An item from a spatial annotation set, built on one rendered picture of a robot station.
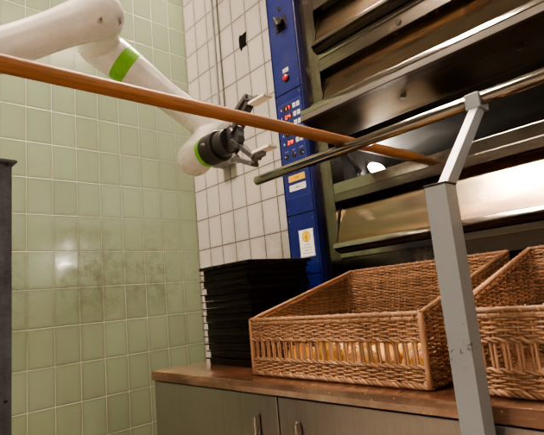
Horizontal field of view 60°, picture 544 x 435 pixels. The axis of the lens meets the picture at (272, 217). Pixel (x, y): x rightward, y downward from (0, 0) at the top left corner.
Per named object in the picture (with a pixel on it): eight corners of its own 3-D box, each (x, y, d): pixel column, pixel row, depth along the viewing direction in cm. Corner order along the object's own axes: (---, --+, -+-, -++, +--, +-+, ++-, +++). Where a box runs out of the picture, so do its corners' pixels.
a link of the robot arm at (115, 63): (67, 34, 134) (94, 6, 139) (67, 56, 146) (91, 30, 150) (123, 74, 138) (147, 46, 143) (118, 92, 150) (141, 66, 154)
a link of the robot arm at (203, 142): (195, 163, 136) (193, 132, 137) (228, 167, 143) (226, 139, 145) (207, 157, 131) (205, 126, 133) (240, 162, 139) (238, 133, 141)
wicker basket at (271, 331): (358, 350, 162) (349, 269, 167) (532, 355, 121) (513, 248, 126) (248, 375, 130) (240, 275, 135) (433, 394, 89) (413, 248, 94)
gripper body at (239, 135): (230, 133, 139) (250, 122, 132) (233, 160, 138) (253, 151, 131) (210, 129, 134) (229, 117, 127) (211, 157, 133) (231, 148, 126)
